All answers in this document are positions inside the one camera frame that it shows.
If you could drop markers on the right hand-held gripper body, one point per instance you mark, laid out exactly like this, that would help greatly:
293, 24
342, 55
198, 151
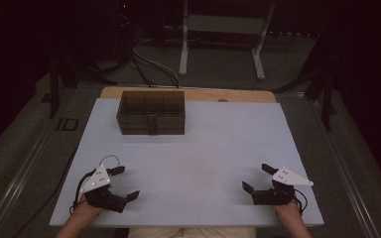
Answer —
273, 196

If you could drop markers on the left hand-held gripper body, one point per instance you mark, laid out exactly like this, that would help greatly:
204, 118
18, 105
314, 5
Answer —
99, 195

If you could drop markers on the dark transparent drawer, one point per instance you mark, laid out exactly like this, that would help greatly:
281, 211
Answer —
135, 131

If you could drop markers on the dark transparent drawer box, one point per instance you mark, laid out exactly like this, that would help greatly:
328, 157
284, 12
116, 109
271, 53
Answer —
150, 110

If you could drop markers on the person's right hand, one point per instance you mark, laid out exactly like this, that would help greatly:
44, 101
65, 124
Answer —
287, 210

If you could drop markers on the person's left hand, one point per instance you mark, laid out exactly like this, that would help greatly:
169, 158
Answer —
86, 210

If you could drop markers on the white table cover board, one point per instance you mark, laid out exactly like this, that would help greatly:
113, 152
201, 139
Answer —
195, 165

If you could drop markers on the person's beige trousers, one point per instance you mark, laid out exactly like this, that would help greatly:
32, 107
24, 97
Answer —
191, 232

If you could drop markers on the black stand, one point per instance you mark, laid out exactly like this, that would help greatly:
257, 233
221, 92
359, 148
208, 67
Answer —
325, 99
54, 89

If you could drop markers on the white metal stand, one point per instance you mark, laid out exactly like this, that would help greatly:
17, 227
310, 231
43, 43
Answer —
185, 49

